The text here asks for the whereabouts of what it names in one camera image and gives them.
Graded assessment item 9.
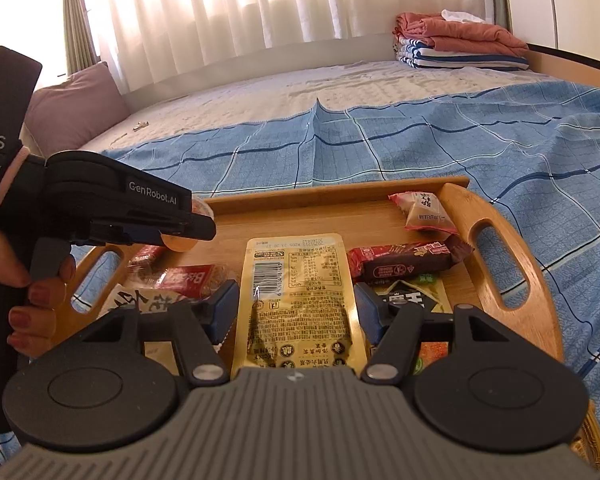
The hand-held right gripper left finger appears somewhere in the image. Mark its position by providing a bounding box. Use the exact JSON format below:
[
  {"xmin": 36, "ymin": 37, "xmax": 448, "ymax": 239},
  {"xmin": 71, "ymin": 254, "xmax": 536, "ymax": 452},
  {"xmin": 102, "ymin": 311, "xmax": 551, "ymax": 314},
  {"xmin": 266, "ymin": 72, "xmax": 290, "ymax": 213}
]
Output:
[{"xmin": 82, "ymin": 280, "xmax": 242, "ymax": 387}]

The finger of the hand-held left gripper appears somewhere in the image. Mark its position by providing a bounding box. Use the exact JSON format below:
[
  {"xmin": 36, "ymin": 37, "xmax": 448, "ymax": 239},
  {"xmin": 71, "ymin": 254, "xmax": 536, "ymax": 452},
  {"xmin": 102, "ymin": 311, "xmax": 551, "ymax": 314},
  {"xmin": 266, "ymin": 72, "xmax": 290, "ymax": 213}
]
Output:
[
  {"xmin": 145, "ymin": 211, "xmax": 217, "ymax": 242},
  {"xmin": 75, "ymin": 224, "xmax": 162, "ymax": 248}
]

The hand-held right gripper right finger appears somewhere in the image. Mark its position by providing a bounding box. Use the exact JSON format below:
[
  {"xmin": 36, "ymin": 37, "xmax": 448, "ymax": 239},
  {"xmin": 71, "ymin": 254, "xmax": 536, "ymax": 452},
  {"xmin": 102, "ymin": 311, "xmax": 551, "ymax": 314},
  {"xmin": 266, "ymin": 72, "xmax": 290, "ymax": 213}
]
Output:
[{"xmin": 354, "ymin": 281, "xmax": 520, "ymax": 387}]

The orange jelly cup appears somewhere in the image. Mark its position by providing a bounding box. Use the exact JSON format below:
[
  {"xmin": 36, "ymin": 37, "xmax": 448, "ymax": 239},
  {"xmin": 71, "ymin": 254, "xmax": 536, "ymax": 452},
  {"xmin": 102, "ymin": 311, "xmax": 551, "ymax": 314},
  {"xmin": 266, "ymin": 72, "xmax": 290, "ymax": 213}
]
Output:
[{"xmin": 159, "ymin": 197, "xmax": 216, "ymax": 253}]

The small pink red packet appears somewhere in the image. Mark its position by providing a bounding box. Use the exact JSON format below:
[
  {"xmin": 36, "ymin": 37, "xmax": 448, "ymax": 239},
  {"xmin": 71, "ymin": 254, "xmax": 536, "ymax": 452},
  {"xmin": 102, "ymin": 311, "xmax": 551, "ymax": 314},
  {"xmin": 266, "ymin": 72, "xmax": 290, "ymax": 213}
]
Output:
[{"xmin": 129, "ymin": 244, "xmax": 167, "ymax": 267}]

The red label bread packet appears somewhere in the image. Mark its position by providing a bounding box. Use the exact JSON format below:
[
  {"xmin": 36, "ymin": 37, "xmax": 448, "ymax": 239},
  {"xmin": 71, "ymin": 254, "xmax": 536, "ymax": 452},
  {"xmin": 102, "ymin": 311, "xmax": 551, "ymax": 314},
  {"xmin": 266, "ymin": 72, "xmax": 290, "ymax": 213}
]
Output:
[{"xmin": 157, "ymin": 263, "xmax": 232, "ymax": 297}]

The green and black snack packet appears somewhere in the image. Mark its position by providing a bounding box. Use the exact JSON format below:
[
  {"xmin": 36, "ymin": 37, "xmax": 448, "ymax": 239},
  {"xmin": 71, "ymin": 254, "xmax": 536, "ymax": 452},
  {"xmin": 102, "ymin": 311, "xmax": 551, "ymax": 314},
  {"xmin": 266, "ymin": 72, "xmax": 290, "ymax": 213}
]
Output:
[{"xmin": 370, "ymin": 274, "xmax": 453, "ymax": 377}]

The dark red snack bar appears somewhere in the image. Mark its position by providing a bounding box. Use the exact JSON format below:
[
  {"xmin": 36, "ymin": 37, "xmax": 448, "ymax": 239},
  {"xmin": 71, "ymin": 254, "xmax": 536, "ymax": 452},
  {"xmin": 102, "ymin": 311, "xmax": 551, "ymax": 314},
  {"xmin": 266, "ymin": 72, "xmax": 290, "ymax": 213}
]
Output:
[{"xmin": 347, "ymin": 234, "xmax": 475, "ymax": 282}]

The yellow snack pouch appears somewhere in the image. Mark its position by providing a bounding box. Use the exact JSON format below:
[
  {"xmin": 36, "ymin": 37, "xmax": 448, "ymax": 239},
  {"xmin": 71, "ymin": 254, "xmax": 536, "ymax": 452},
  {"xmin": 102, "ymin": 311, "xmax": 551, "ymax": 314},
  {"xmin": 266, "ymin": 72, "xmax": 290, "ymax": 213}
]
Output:
[{"xmin": 230, "ymin": 232, "xmax": 370, "ymax": 381}]

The wooden tray with handles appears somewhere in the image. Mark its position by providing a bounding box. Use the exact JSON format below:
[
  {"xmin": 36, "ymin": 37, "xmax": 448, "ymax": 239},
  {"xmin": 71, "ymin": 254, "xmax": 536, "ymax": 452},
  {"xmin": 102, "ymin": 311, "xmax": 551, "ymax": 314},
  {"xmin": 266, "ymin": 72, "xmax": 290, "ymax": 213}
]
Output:
[{"xmin": 62, "ymin": 176, "xmax": 600, "ymax": 473}]

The pink and cream snack packet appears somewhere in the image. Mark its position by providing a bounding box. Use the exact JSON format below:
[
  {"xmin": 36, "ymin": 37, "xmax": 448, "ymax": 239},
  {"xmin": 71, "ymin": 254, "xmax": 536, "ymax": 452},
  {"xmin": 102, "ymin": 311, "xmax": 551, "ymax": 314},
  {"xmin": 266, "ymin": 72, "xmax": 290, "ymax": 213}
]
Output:
[{"xmin": 387, "ymin": 191, "xmax": 460, "ymax": 235}]

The person's left hand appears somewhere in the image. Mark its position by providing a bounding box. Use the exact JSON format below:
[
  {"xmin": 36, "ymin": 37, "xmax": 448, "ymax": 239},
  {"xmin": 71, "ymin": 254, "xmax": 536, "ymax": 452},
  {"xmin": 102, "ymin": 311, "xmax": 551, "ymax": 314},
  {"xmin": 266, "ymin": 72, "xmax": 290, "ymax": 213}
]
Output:
[{"xmin": 0, "ymin": 225, "xmax": 77, "ymax": 359}]

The mauve pillow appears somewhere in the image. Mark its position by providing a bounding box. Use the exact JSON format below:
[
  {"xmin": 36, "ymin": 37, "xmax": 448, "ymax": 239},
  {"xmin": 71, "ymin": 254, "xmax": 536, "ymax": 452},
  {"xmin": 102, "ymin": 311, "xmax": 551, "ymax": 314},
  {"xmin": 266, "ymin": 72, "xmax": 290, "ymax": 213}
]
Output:
[{"xmin": 24, "ymin": 61, "xmax": 131, "ymax": 161}]

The grey patterned mattress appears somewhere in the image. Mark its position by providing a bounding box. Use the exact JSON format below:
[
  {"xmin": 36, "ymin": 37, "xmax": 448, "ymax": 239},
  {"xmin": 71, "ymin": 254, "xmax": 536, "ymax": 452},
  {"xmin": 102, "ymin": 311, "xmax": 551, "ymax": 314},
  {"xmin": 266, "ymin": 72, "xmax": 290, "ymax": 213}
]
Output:
[{"xmin": 77, "ymin": 57, "xmax": 531, "ymax": 153}]

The white sheer curtain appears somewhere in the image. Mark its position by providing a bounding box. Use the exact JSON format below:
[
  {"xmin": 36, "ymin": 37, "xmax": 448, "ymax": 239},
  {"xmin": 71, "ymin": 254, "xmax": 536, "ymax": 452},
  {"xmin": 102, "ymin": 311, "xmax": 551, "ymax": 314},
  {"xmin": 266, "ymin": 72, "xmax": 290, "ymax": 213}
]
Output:
[
  {"xmin": 10, "ymin": 0, "xmax": 68, "ymax": 92},
  {"xmin": 77, "ymin": 0, "xmax": 501, "ymax": 96}
]

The blue checked bed sheet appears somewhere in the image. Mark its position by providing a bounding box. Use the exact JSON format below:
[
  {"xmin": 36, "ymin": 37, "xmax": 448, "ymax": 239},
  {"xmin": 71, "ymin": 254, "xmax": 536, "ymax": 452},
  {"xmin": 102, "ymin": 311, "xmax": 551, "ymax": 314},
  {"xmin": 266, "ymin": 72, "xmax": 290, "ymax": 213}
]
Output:
[{"xmin": 0, "ymin": 80, "xmax": 600, "ymax": 466}]

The folded blue striped blanket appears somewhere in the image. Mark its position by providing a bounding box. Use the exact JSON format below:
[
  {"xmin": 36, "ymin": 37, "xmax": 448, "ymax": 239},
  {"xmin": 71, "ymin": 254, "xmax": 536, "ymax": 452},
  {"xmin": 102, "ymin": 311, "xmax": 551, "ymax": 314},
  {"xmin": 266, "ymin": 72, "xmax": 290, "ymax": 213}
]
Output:
[{"xmin": 394, "ymin": 35, "xmax": 530, "ymax": 71}]

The folded pink blanket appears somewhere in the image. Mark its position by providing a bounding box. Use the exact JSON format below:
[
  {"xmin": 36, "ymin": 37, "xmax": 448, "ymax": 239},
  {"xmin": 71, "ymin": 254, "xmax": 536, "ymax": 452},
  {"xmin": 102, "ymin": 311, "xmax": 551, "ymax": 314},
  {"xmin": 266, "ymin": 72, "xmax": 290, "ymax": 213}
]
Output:
[{"xmin": 395, "ymin": 11, "xmax": 530, "ymax": 58}]

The white folded cloth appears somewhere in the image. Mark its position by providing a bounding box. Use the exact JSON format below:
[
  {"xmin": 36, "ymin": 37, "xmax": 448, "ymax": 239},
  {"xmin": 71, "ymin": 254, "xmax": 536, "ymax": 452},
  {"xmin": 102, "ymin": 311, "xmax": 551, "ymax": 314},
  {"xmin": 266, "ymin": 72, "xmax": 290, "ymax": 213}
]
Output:
[{"xmin": 441, "ymin": 8, "xmax": 487, "ymax": 25}]

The white wardrobe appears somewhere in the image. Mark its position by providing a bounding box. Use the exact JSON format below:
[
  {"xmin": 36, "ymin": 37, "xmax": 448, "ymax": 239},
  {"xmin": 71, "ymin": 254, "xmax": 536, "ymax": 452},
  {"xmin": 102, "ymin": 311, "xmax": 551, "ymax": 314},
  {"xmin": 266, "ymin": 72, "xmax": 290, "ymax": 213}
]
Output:
[{"xmin": 502, "ymin": 0, "xmax": 600, "ymax": 68}]

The pink wrist strap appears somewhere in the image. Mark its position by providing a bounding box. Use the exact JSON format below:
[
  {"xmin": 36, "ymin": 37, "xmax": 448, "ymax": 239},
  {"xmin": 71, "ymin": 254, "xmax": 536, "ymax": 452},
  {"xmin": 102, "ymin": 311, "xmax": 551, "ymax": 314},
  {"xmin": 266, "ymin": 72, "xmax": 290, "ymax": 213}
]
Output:
[{"xmin": 0, "ymin": 146, "xmax": 31, "ymax": 226}]

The wooden bed frame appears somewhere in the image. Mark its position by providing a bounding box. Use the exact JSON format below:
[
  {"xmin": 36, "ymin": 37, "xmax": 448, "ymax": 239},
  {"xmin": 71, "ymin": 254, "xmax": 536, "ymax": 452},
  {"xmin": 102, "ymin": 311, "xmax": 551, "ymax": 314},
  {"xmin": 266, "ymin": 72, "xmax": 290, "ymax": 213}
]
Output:
[{"xmin": 525, "ymin": 42, "xmax": 600, "ymax": 93}]

